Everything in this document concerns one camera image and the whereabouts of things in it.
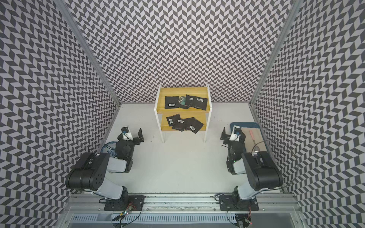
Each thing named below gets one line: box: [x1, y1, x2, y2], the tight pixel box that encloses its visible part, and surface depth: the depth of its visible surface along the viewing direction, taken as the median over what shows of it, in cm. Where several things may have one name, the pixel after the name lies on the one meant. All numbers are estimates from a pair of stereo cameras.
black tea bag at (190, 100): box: [185, 94, 196, 108], surface depth 76 cm
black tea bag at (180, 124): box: [171, 118, 188, 132], surface depth 87 cm
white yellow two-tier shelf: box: [153, 84, 213, 143], surface depth 79 cm
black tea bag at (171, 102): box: [164, 95, 180, 109], surface depth 77 cm
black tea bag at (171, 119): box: [166, 113, 181, 127], surface depth 89 cm
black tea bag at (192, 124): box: [183, 116, 204, 134], surface depth 88 cm
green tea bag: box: [178, 95, 186, 106], surface depth 77 cm
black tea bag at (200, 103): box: [193, 95, 208, 111], surface depth 75 cm
